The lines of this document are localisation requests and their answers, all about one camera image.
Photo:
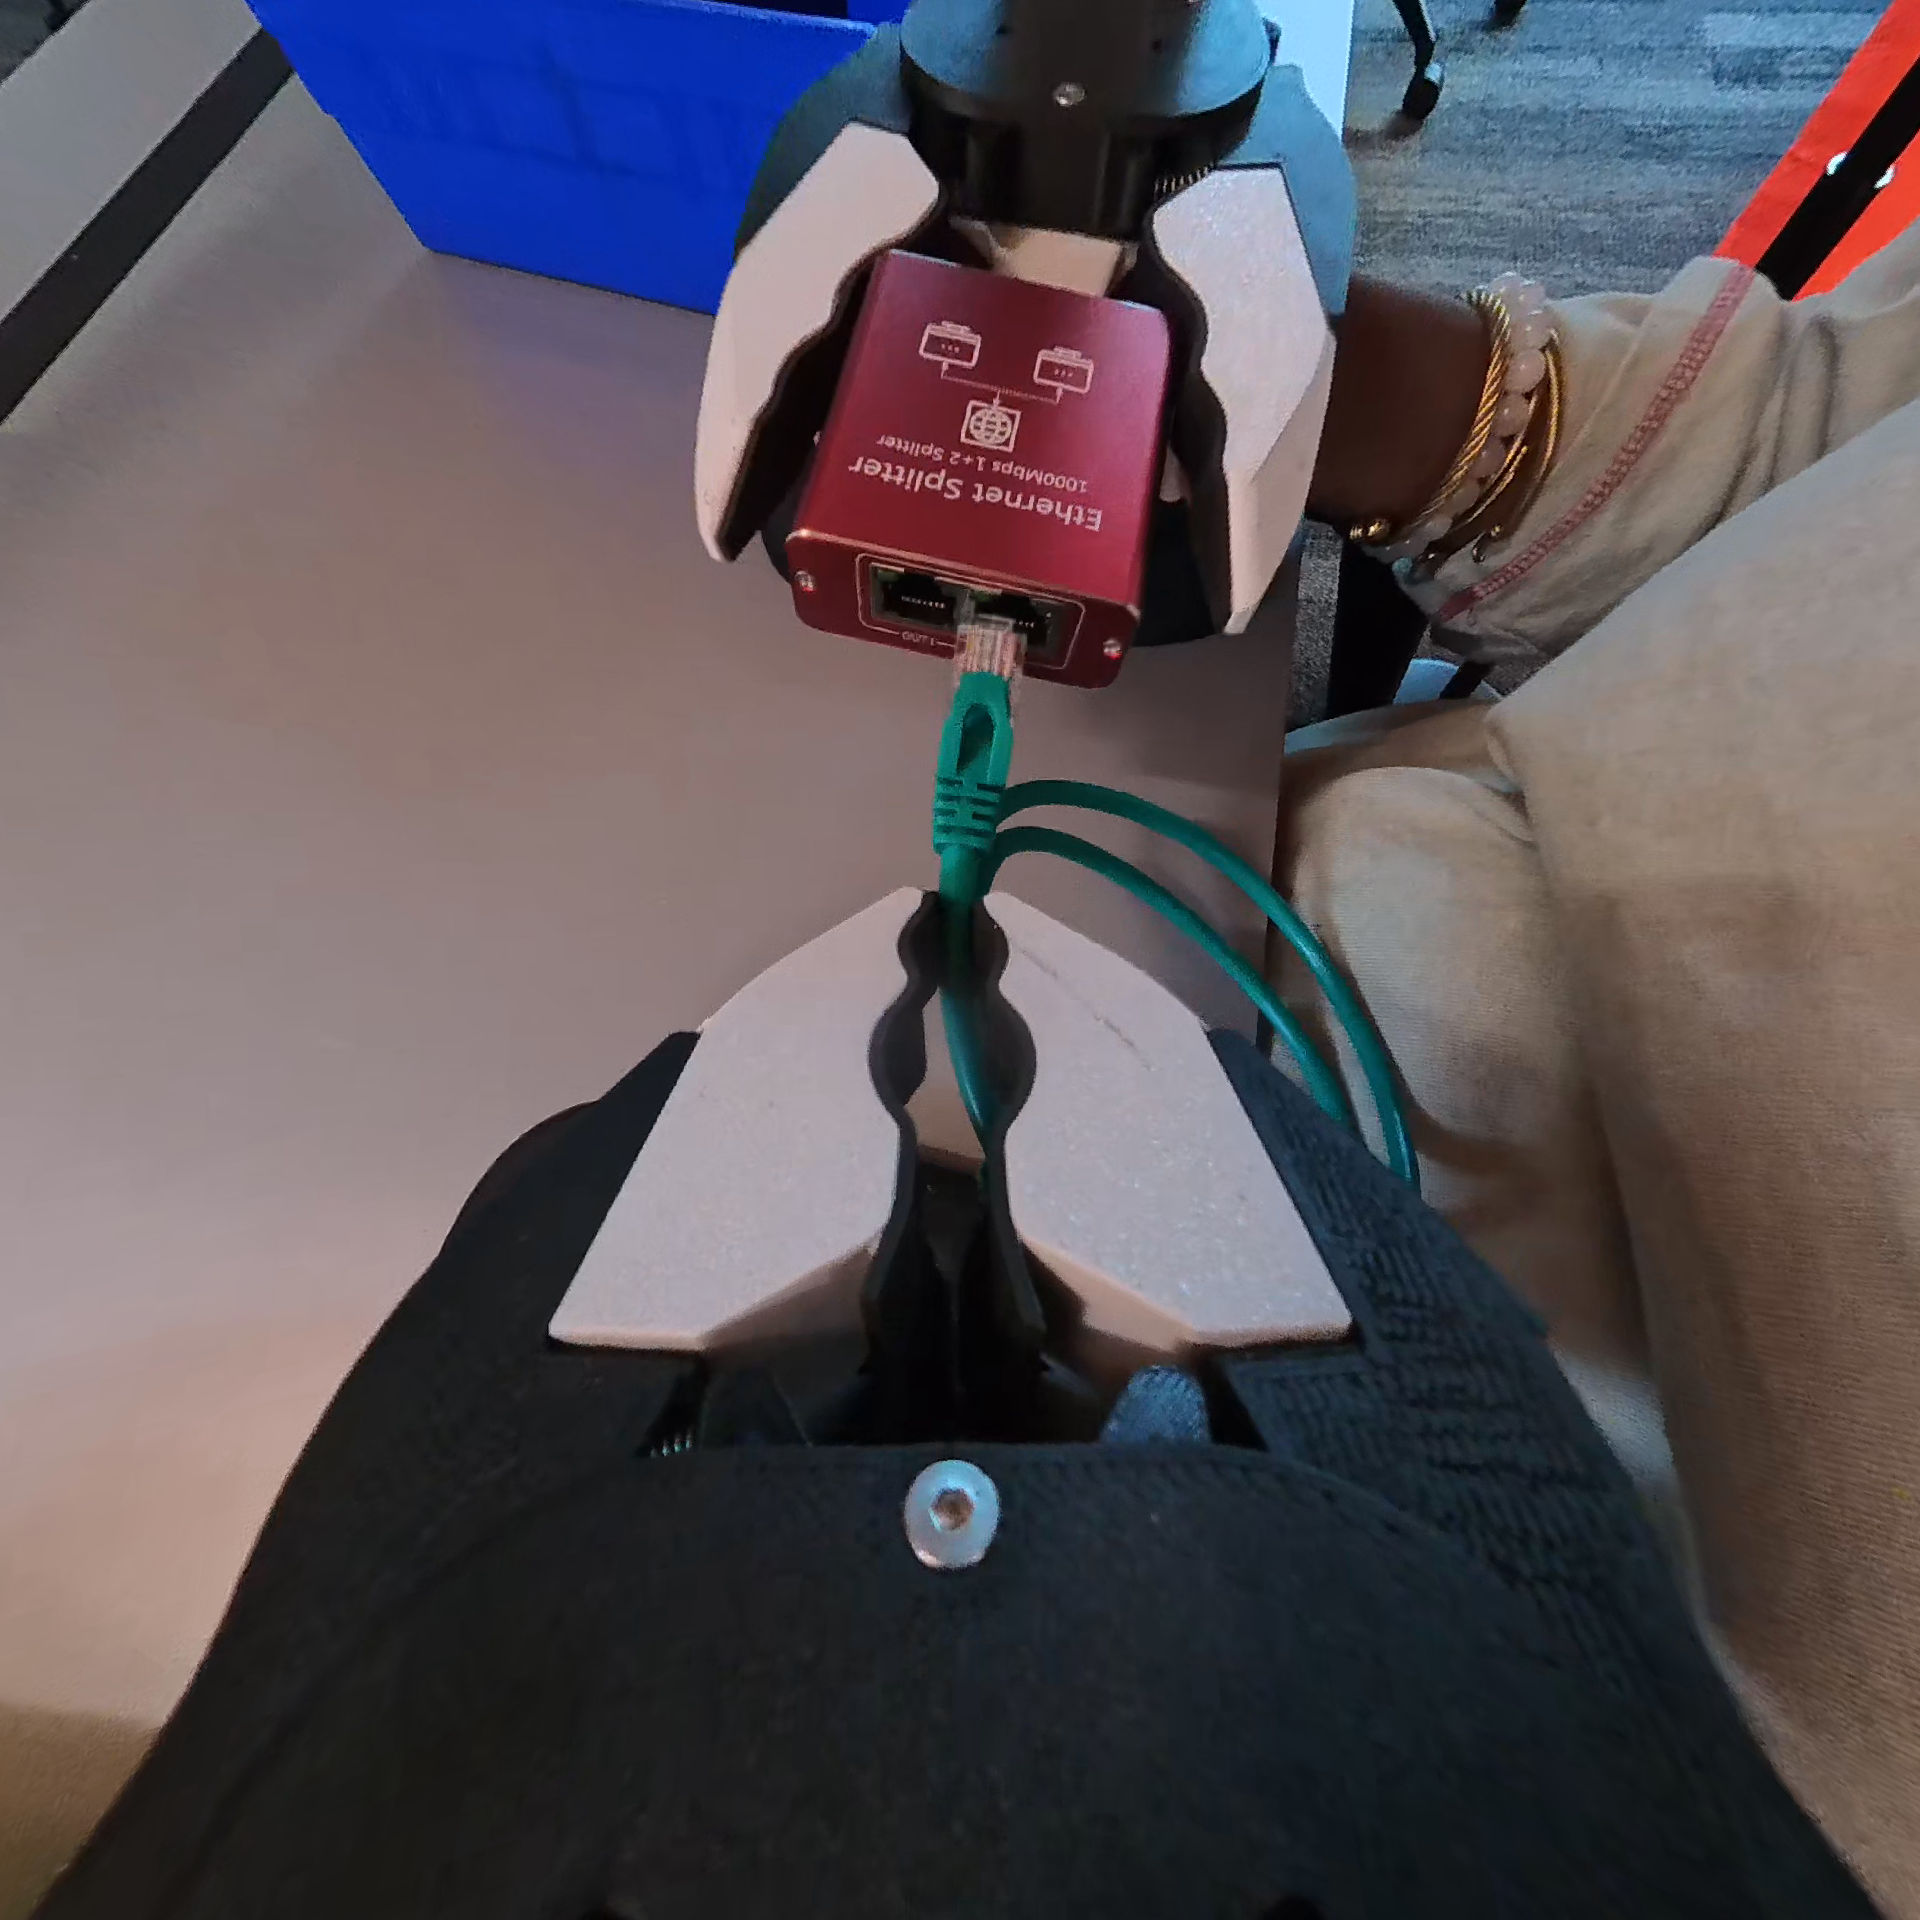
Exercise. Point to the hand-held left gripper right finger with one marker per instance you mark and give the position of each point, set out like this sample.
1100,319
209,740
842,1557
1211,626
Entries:
1172,1202

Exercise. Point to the blue plastic bin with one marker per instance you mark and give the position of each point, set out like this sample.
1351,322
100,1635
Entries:
571,136

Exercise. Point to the person's right hand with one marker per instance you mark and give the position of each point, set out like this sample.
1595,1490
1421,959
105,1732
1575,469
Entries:
1411,405

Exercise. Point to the orange traffic cone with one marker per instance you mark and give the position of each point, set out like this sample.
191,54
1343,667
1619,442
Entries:
1793,150

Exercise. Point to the red ethernet splitter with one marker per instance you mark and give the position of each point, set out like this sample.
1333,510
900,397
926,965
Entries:
975,389

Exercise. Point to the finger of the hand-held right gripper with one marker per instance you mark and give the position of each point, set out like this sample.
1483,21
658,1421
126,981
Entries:
764,375
1267,389

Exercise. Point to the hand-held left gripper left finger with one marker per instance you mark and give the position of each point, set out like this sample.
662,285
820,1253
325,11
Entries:
751,1202

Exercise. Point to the person's beige clothing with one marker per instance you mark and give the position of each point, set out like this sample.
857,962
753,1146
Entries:
1651,1050

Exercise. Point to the person's right forearm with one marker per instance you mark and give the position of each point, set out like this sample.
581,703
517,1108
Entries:
1682,436

